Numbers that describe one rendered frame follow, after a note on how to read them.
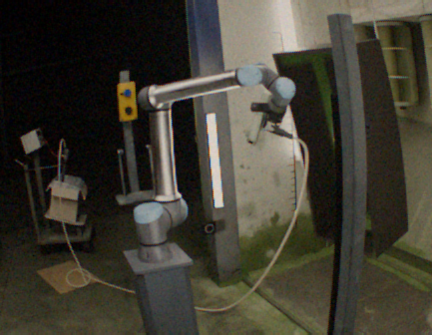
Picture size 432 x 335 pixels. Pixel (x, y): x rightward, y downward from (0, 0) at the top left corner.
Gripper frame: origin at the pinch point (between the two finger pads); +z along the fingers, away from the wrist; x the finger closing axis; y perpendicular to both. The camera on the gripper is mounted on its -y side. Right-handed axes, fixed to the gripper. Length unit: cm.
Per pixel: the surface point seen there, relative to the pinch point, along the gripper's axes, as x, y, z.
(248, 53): 84, -19, 41
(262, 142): 40, 11, 78
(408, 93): 110, 113, 33
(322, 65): 67, 27, 7
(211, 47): 72, -44, 35
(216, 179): 4, -11, 84
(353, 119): -61, 11, -106
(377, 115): 18, 56, -24
